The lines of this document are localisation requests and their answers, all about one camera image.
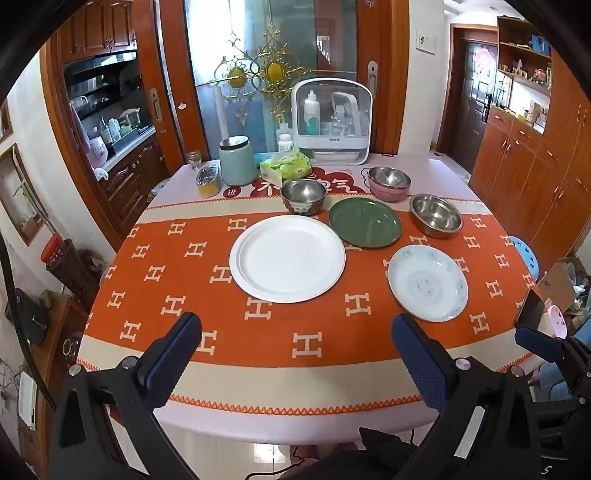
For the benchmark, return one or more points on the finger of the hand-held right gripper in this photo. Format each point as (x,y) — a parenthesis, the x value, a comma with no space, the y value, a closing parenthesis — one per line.
(538,344)

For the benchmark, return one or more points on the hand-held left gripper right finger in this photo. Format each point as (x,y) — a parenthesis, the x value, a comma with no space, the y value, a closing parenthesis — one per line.
(418,364)

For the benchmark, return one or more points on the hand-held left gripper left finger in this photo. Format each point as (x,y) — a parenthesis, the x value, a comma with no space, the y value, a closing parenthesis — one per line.
(168,364)

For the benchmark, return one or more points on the white blue-patterned plate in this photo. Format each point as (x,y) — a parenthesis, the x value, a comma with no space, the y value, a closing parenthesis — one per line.
(427,284)

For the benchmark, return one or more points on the green plate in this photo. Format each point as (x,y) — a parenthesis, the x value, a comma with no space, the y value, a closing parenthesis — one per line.
(364,224)

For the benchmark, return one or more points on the wide steel bowl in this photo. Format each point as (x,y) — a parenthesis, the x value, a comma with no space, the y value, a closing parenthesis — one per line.
(436,214)

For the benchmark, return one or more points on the large white plate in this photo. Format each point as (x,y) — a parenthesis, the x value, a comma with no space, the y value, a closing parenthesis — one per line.
(286,258)

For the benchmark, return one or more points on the pink steel bowl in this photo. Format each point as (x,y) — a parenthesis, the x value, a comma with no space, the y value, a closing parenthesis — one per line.
(387,194)

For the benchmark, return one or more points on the small steel bowl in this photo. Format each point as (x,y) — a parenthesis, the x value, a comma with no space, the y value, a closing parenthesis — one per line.
(302,191)

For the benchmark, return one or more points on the pink plastic item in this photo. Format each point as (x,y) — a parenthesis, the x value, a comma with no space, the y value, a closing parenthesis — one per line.
(558,321)

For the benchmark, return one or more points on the black flat device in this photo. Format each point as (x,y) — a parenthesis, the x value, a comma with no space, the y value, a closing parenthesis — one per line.
(532,311)

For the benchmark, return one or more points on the cardboard box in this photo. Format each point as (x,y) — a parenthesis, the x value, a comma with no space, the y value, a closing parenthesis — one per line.
(554,284)

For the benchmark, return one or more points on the blue plastic stool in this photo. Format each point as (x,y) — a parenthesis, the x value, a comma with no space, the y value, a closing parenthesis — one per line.
(526,256)

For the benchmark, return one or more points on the orange patterned tablecloth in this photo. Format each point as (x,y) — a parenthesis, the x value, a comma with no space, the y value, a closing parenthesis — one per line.
(277,332)

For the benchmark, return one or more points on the dark wicker basket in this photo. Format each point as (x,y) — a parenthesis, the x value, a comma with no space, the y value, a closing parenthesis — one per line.
(76,274)

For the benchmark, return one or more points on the red lidded jar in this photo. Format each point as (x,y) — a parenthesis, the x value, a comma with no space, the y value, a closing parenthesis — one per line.
(51,249)

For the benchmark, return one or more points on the wooden kitchen cabinet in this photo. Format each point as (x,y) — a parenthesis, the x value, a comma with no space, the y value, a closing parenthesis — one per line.
(124,184)

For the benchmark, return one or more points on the yellow tin container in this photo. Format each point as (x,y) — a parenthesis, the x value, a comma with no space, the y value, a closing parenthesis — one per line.
(207,182)

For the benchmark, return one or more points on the small glass jar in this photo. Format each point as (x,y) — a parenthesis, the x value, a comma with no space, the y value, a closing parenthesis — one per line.
(195,160)

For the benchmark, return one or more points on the mint green canister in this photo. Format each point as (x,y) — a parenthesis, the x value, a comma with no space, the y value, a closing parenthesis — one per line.
(238,164)

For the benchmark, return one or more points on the pink white pot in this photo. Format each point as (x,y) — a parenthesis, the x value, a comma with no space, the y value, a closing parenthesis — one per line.
(96,152)

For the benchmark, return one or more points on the white storage box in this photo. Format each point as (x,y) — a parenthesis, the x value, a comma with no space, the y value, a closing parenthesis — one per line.
(351,145)

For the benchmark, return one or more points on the green tissue pack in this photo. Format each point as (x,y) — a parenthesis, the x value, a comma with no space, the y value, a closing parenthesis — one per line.
(286,167)

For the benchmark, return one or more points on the dark entrance door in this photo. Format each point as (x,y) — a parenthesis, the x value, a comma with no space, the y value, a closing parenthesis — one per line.
(473,106)

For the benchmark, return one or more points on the white pill bottle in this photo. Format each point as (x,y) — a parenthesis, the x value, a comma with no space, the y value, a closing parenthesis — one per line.
(285,144)

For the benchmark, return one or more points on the sliding glass door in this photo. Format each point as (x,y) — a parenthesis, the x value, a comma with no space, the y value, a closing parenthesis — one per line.
(240,120)

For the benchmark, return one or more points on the clear plastic bottle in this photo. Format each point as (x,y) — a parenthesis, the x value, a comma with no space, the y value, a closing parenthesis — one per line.
(342,121)

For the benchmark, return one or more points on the white bottle green label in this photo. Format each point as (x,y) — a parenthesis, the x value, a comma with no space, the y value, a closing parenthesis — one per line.
(312,115)

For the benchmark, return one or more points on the wooden wall cabinet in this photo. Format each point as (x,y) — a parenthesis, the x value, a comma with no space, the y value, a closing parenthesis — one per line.
(521,170)

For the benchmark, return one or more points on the wooden framed wall niche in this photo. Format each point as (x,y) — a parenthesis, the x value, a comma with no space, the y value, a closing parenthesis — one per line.
(21,198)
(4,121)

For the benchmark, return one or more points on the white light switch panel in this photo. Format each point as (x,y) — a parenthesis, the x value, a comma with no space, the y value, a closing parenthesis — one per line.
(425,41)

